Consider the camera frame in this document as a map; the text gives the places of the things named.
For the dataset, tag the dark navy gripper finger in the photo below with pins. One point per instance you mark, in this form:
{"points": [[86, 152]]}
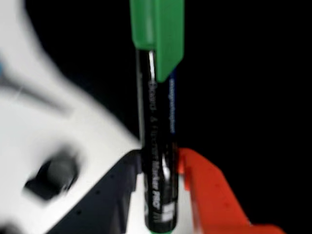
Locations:
{"points": [[104, 202]]}

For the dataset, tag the green marker pen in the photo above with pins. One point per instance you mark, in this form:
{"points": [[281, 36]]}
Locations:
{"points": [[158, 146]]}

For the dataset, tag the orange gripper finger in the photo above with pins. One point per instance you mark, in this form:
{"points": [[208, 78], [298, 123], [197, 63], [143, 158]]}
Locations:
{"points": [[214, 195]]}

